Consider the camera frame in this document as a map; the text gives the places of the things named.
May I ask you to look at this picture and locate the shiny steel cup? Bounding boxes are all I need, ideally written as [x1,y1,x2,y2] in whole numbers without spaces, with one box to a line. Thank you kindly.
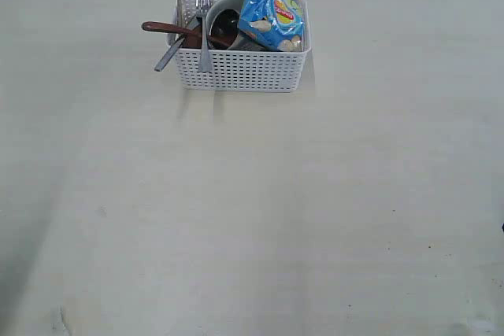
[210,9,263,51]

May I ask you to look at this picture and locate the white perforated plastic basket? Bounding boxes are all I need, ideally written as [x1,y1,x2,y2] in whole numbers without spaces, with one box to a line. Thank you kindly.
[172,0,311,92]

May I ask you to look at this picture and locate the brown wooden bowl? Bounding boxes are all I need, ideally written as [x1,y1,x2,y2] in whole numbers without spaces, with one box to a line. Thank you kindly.
[182,23,202,50]

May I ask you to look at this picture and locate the blue Lay's chips bag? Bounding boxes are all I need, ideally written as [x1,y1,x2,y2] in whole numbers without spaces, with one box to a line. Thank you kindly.
[238,0,305,52]

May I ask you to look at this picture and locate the white ceramic bowl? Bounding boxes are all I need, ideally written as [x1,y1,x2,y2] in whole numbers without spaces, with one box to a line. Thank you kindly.
[206,0,244,50]

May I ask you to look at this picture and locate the silver metal fork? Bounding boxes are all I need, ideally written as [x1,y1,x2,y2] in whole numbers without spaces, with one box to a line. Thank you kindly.
[195,0,213,73]

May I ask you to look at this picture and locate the silver metal knife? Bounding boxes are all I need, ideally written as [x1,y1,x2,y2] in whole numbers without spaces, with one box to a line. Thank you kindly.
[154,17,199,72]

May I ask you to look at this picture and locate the brown wooden spoon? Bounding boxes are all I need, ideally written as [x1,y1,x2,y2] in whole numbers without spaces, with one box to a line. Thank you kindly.
[141,21,232,48]

